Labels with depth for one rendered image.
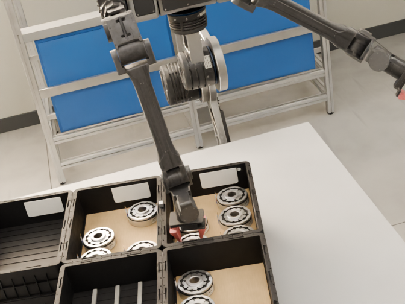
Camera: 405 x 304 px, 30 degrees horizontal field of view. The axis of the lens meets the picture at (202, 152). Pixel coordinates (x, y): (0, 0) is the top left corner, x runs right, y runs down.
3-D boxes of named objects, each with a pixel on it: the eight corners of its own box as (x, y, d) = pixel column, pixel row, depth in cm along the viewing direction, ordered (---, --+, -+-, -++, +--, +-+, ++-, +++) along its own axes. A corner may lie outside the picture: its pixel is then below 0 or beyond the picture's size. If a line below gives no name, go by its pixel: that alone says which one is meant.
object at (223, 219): (217, 210, 244) (217, 209, 243) (248, 204, 244) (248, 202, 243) (221, 228, 235) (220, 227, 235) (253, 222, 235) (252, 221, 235)
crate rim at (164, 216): (162, 180, 255) (161, 174, 254) (250, 166, 254) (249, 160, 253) (163, 254, 221) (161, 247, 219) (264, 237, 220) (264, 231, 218)
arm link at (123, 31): (136, 6, 198) (100, 19, 197) (153, 55, 201) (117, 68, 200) (130, 9, 241) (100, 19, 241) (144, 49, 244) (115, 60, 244)
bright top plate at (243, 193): (216, 190, 254) (216, 189, 253) (246, 186, 253) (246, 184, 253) (217, 207, 245) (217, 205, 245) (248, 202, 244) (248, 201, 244)
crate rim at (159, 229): (75, 195, 256) (73, 189, 255) (162, 180, 255) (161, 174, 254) (62, 270, 222) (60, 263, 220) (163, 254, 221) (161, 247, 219)
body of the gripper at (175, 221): (204, 226, 223) (199, 207, 219) (170, 230, 224) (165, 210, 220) (204, 213, 228) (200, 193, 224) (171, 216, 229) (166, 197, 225)
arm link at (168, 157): (146, 35, 205) (109, 49, 204) (149, 40, 199) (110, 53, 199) (193, 174, 221) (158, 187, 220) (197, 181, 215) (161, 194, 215)
